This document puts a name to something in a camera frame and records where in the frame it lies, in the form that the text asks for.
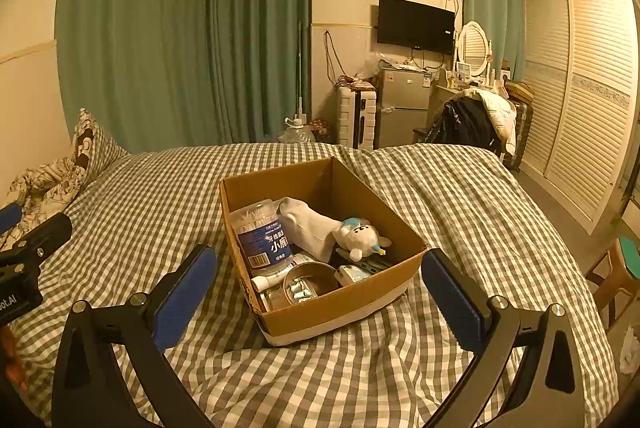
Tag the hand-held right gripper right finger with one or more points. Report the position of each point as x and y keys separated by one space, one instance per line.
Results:
x=452 y=303

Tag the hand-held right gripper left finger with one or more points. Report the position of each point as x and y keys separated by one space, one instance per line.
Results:
x=187 y=298

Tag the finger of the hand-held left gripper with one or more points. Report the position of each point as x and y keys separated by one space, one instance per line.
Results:
x=42 y=235
x=9 y=218

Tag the white squeeze tube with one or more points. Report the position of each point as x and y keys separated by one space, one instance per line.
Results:
x=270 y=281

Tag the clear plastic jar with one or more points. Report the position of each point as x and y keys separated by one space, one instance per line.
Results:
x=265 y=243

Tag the white tissue packet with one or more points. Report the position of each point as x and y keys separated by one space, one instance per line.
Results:
x=355 y=275

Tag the white printed packet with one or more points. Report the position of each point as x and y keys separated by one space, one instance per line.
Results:
x=299 y=291

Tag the white plush toy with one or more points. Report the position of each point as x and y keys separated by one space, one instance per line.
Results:
x=360 y=238

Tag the brown cardboard box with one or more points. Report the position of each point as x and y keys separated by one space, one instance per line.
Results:
x=340 y=323

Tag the beige tape roll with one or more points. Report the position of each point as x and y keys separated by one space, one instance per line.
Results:
x=320 y=275

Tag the white sock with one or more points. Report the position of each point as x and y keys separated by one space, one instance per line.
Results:
x=310 y=223

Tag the person's left hand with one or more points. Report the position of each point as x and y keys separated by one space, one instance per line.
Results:
x=14 y=365

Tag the floral quilt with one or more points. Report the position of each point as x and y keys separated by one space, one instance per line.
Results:
x=45 y=185

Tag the grey checked bed cover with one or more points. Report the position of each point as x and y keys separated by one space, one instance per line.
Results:
x=450 y=208

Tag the patterned pillow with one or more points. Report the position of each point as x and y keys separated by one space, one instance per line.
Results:
x=100 y=148

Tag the wooden stool green cushion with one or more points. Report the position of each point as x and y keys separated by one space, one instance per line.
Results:
x=625 y=258

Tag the silver suitcase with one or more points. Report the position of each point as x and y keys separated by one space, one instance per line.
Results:
x=521 y=138

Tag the black jacket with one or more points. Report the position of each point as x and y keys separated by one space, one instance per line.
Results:
x=465 y=123

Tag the white plastic bag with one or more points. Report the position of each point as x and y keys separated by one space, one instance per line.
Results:
x=631 y=353

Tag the clear water jug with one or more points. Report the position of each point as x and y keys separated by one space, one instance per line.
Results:
x=297 y=135

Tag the white padded jacket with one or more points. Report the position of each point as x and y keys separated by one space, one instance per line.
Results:
x=502 y=113

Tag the silver small fridge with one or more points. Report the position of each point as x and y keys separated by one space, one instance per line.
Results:
x=400 y=108

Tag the white ribbed suitcase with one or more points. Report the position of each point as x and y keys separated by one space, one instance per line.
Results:
x=350 y=118

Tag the patterned bag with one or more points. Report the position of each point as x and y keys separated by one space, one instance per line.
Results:
x=321 y=130

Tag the brown wicker basket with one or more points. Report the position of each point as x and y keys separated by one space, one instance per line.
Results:
x=520 y=90

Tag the white louvred wardrobe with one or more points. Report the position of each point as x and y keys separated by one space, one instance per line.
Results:
x=580 y=108

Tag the brown clutter on suitcase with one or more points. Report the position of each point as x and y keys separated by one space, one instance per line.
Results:
x=356 y=83

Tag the wide green curtain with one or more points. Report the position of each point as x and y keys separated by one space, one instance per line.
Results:
x=175 y=33

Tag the clear plastic bag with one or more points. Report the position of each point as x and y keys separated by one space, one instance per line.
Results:
x=375 y=67

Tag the white oval vanity mirror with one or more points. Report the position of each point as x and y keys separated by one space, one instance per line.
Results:
x=472 y=48

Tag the thin white pole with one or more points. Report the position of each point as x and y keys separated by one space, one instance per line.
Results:
x=300 y=68

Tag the small picture frame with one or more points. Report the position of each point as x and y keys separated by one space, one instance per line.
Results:
x=464 y=69

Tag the black wall television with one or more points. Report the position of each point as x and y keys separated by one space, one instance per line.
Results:
x=415 y=25

